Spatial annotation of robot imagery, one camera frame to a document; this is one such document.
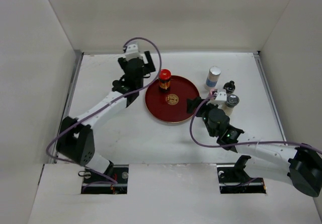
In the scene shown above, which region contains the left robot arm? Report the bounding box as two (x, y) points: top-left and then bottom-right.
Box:
(56, 51), (156, 183)

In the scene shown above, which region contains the clear-dome-lid spice jar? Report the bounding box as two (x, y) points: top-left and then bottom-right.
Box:
(222, 94), (239, 116)

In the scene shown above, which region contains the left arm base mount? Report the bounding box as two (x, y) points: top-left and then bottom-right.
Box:
(78, 165), (129, 195)

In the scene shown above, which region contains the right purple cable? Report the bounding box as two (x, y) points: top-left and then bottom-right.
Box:
(189, 94), (322, 157)

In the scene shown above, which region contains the pink-lid spice jar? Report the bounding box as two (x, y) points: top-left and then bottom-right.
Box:
(209, 89), (217, 95)

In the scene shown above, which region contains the red round tray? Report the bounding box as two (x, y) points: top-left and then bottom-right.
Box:
(145, 76), (200, 123)

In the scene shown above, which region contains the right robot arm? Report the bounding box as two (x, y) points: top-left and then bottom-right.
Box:
(187, 97), (321, 197)

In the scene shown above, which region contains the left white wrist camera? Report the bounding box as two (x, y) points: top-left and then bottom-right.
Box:
(123, 41), (141, 61)

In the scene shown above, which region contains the black round-top grinder bottle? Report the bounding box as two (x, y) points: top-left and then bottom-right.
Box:
(223, 81), (235, 94)

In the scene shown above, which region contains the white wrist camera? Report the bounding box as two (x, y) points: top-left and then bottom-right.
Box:
(123, 41), (141, 61)
(213, 89), (227, 106)

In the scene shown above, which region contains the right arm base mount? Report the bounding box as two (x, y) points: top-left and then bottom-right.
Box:
(217, 155), (266, 194)

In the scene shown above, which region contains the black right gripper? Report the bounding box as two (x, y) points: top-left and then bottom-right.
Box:
(187, 97), (220, 137)

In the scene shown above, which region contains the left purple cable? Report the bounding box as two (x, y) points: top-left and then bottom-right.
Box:
(45, 37), (162, 193)

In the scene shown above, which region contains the red-lid chili sauce jar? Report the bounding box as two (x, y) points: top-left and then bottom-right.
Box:
(158, 69), (172, 92)

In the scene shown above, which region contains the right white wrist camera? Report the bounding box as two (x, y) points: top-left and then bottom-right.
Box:
(213, 89), (227, 106)

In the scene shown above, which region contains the purple cable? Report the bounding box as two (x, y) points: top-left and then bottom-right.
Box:
(189, 94), (322, 157)
(45, 37), (162, 193)

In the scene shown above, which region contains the tall silver-lid blue-label jar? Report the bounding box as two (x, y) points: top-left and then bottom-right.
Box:
(204, 66), (221, 90)

